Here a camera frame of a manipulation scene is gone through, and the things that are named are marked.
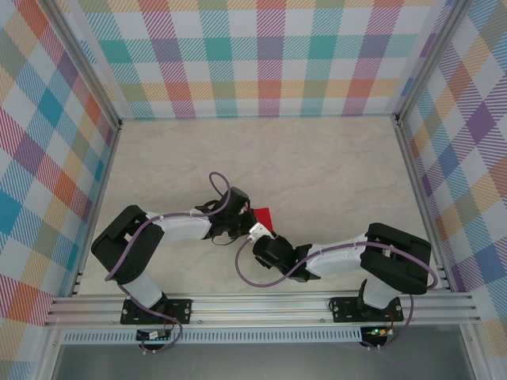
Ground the aluminium side rail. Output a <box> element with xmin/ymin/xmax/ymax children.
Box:
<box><xmin>70</xmin><ymin>118</ymin><xmax>124</xmax><ymax>297</ymax></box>
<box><xmin>391</xmin><ymin>114</ymin><xmax>456</xmax><ymax>293</ymax></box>

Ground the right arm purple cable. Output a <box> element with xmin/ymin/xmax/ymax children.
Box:
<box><xmin>234</xmin><ymin>236</ymin><xmax>439</xmax><ymax>352</ymax></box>

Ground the perforated metal cable tray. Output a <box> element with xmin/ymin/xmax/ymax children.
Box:
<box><xmin>61</xmin><ymin>330</ymin><xmax>369</xmax><ymax>344</ymax></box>

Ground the aluminium corner post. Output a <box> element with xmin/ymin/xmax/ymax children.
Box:
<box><xmin>42</xmin><ymin>0</ymin><xmax>124</xmax><ymax>131</ymax></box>
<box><xmin>390</xmin><ymin>0</ymin><xmax>467</xmax><ymax>127</ymax></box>

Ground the aluminium frame leg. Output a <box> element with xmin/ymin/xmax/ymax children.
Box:
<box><xmin>33</xmin><ymin>325</ymin><xmax>67</xmax><ymax>380</ymax></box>
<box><xmin>459</xmin><ymin>322</ymin><xmax>494</xmax><ymax>380</ymax></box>

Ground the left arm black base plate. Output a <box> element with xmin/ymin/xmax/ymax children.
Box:
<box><xmin>120</xmin><ymin>297</ymin><xmax>193</xmax><ymax>325</ymax></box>

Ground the red cloth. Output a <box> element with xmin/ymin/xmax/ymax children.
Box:
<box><xmin>250</xmin><ymin>205</ymin><xmax>276</xmax><ymax>234</ymax></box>

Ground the grey sheet metal panel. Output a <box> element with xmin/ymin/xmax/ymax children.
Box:
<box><xmin>51</xmin><ymin>340</ymin><xmax>476</xmax><ymax>380</ymax></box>

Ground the long aluminium mounting rail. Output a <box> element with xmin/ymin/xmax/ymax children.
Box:
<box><xmin>43</xmin><ymin>291</ymin><xmax>482</xmax><ymax>328</ymax></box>

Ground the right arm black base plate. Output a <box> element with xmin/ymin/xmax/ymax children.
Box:
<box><xmin>330</xmin><ymin>295</ymin><xmax>404</xmax><ymax>324</ymax></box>

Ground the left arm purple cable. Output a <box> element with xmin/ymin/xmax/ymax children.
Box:
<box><xmin>105</xmin><ymin>171</ymin><xmax>234</xmax><ymax>355</ymax></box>

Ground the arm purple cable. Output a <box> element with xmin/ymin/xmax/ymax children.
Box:
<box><xmin>234</xmin><ymin>236</ymin><xmax>439</xmax><ymax>352</ymax></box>
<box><xmin>105</xmin><ymin>171</ymin><xmax>234</xmax><ymax>355</ymax></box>

